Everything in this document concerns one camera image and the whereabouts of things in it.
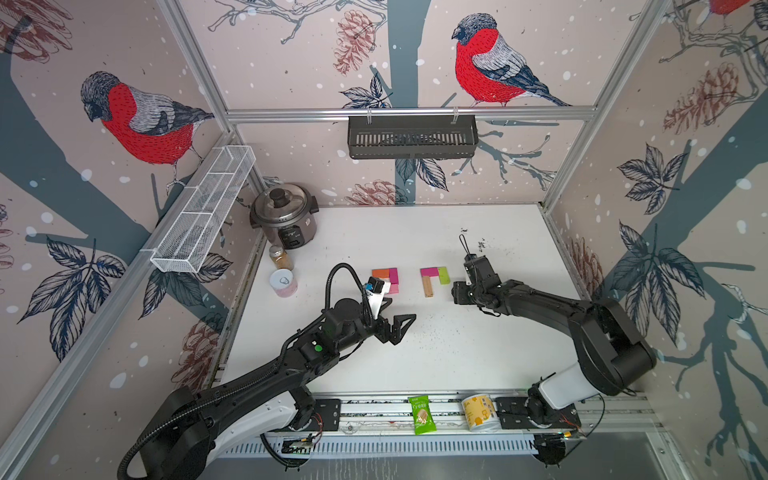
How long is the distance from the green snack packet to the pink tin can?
19.5 inches

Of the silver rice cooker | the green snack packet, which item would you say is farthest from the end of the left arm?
the silver rice cooker

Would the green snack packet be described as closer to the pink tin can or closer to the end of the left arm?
the end of the left arm

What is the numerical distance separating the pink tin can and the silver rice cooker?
96mm

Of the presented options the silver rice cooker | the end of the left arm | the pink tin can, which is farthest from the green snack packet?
the silver rice cooker

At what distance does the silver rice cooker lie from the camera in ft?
3.18

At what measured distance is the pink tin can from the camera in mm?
945

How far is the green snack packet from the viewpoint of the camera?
73 centimetres

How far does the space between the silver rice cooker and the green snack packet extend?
2.06ft
